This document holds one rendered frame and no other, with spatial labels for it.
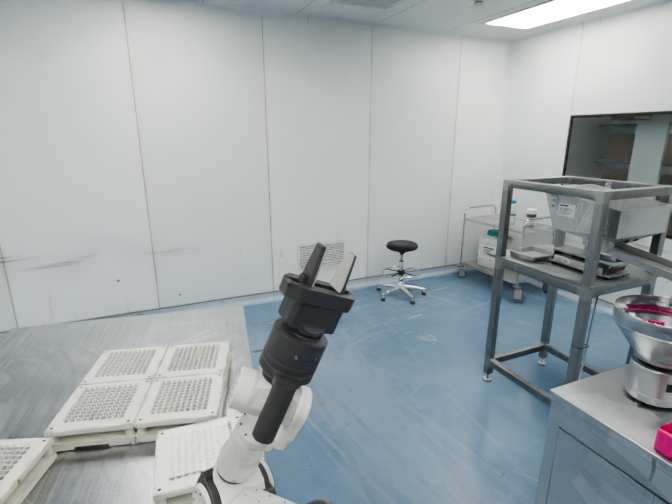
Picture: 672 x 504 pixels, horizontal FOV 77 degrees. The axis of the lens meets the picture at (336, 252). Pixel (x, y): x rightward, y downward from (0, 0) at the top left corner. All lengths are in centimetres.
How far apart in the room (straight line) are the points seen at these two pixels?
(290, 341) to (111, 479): 92
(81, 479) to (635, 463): 177
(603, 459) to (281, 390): 156
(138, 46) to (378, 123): 246
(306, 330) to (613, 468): 156
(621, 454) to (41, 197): 429
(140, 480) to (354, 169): 398
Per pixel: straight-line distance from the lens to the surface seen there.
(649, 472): 193
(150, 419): 149
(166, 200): 436
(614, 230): 270
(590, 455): 204
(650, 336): 192
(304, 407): 69
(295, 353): 62
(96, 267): 451
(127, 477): 143
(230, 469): 83
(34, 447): 153
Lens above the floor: 178
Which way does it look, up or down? 16 degrees down
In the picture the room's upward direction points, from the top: straight up
